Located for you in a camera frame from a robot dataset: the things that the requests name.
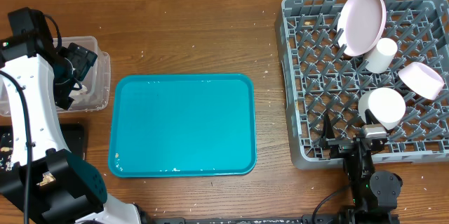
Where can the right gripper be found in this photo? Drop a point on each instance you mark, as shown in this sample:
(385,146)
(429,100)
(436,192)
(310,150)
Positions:
(341,146)

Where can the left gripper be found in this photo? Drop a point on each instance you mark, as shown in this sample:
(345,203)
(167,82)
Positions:
(82,58)

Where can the light green saucer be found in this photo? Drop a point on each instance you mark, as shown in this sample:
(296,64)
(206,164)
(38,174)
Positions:
(386,104)

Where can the white cup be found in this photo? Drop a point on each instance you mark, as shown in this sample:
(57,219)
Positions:
(381,55)

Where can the small white plate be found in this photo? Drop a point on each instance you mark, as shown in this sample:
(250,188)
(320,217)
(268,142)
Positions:
(422,80)

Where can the large white plate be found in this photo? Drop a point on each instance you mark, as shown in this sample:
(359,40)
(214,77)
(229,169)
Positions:
(362,23)

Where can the rice and peanut scraps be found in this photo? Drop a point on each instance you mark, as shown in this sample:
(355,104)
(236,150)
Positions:
(6,164)

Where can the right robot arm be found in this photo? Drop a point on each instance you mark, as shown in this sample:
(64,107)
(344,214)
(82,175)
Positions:
(374,193)

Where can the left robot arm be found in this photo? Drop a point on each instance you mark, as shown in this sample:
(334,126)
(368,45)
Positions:
(78,194)

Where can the clear plastic bin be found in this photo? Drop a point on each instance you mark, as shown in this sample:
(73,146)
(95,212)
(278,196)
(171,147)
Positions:
(100,76)

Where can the grey plastic dish rack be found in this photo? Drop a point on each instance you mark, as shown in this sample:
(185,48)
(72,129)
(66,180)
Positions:
(321,80)

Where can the black tray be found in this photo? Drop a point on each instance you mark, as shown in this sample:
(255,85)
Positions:
(74,134)

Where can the teal serving tray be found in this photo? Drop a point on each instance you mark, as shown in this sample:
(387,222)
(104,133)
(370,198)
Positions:
(183,125)

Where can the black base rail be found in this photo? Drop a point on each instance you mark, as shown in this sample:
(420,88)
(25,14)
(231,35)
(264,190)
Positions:
(305,219)

